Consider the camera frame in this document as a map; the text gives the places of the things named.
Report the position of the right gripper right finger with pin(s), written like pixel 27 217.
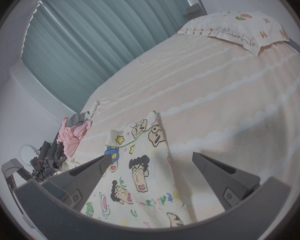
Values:
pixel 222 181

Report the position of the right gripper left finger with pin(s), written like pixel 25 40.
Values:
pixel 80 184

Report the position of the white printed pyjama top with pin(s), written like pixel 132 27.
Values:
pixel 140 171

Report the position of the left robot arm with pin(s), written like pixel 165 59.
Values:
pixel 43 159

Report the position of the pile of clothes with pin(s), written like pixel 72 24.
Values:
pixel 71 139

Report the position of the bed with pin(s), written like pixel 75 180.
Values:
pixel 215 84

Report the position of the blue-green curtain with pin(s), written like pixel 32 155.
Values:
pixel 65 66
pixel 115 9

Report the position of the white printed pillow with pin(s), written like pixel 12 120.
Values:
pixel 227 26

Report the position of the grey bedside table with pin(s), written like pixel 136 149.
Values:
pixel 193 11

